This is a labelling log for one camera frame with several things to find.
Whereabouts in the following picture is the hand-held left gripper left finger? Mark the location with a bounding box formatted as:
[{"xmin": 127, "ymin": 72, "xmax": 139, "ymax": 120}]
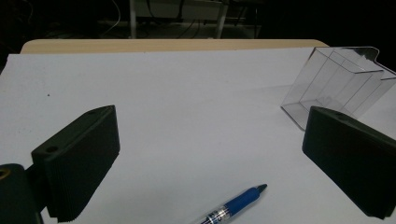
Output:
[{"xmin": 31, "ymin": 105, "xmax": 121, "ymax": 223}]

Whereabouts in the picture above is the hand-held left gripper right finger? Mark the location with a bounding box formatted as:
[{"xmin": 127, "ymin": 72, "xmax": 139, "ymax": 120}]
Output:
[{"xmin": 302, "ymin": 105, "xmax": 396, "ymax": 220}]

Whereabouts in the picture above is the clear plastic holder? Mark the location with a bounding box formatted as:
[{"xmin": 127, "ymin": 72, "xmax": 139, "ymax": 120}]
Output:
[{"xmin": 280, "ymin": 46, "xmax": 396, "ymax": 132}]

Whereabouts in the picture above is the blue pen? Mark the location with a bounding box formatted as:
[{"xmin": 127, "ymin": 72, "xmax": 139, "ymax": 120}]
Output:
[{"xmin": 191, "ymin": 183, "xmax": 269, "ymax": 224}]

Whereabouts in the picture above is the white metal stand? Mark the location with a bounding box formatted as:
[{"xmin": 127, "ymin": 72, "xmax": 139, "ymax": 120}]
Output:
[{"xmin": 129, "ymin": 0, "xmax": 232, "ymax": 40}]

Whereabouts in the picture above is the white cable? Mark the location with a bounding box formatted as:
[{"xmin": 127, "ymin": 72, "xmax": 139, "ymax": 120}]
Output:
[{"xmin": 101, "ymin": 0, "xmax": 122, "ymax": 36}]

